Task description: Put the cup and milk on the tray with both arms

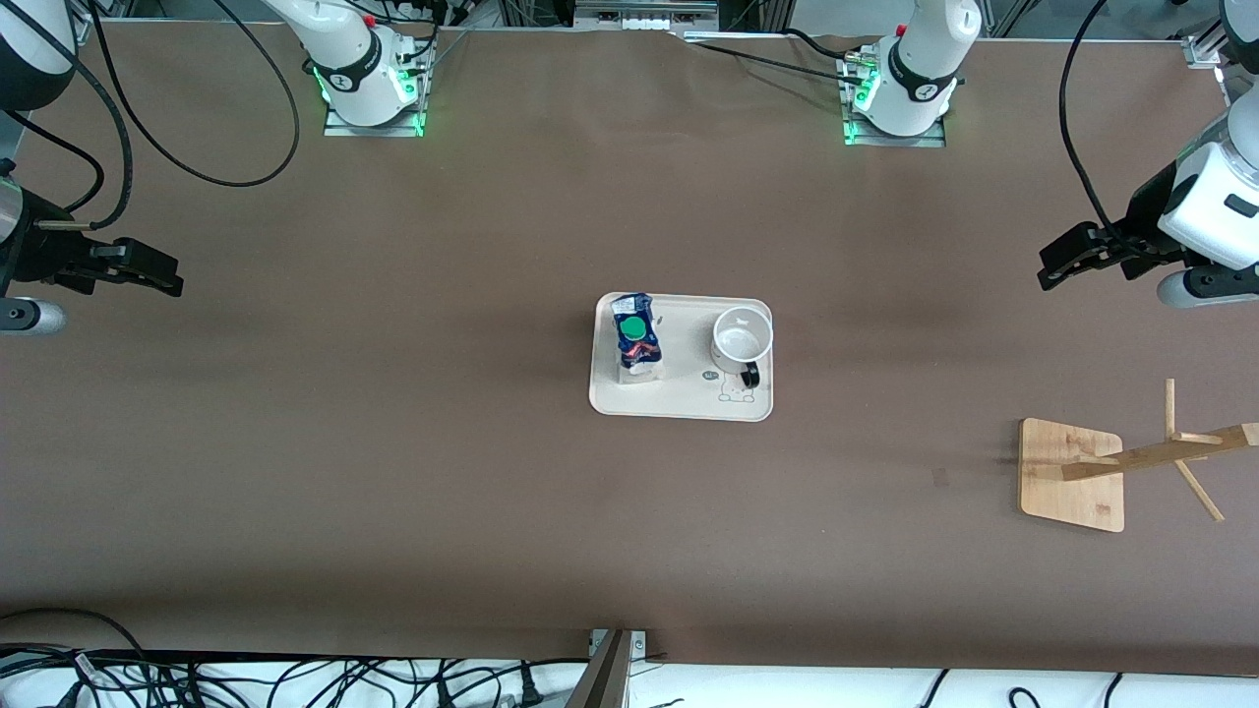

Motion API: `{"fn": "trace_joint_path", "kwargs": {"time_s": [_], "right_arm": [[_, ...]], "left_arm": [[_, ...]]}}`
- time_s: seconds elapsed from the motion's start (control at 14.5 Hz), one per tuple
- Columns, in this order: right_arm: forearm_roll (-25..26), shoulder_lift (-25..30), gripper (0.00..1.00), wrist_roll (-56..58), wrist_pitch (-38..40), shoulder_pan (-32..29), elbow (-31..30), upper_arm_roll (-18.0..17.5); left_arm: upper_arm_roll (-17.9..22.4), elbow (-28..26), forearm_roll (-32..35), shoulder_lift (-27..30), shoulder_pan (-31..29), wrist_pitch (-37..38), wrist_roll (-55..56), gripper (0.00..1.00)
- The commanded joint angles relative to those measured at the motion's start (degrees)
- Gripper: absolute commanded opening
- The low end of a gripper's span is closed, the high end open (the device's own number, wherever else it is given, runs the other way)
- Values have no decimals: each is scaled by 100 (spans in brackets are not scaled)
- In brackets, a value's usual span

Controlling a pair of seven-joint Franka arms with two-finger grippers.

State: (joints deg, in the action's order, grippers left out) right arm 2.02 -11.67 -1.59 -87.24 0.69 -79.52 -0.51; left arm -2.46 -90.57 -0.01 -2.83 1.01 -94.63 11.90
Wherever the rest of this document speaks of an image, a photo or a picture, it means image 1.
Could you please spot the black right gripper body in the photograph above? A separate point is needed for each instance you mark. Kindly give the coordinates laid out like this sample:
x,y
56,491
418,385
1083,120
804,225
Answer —
x,y
39,258

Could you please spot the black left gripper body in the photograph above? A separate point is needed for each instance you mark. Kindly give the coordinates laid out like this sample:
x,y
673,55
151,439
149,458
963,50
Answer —
x,y
1144,222

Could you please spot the white smiley face mug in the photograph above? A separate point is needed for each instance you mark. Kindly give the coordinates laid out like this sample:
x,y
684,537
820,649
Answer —
x,y
740,342

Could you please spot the blue white milk carton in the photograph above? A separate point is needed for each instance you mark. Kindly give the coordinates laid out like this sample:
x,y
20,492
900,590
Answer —
x,y
637,344

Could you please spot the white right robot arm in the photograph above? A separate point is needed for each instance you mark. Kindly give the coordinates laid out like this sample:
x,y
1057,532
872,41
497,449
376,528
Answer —
x,y
349,59

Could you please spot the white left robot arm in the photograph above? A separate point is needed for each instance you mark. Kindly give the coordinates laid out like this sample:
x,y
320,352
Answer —
x,y
925,59

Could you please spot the cream rabbit print tray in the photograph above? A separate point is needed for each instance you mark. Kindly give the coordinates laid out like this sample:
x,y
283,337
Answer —
x,y
689,398

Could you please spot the aluminium profile bar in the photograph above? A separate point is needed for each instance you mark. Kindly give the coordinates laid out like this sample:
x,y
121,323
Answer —
x,y
1205,49

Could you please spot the wooden mug stand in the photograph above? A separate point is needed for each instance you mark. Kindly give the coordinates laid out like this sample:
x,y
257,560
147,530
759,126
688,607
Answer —
x,y
1067,492

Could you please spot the white side table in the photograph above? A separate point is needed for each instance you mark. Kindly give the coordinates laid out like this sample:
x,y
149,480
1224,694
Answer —
x,y
787,690

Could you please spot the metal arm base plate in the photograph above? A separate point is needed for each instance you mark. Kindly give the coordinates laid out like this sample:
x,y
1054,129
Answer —
x,y
929,140
339,130

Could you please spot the small metal bracket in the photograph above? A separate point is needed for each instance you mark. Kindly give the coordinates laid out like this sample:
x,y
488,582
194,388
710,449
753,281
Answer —
x,y
639,644

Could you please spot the aluminium camera post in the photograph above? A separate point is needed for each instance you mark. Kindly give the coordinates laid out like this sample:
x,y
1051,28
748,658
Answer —
x,y
605,678

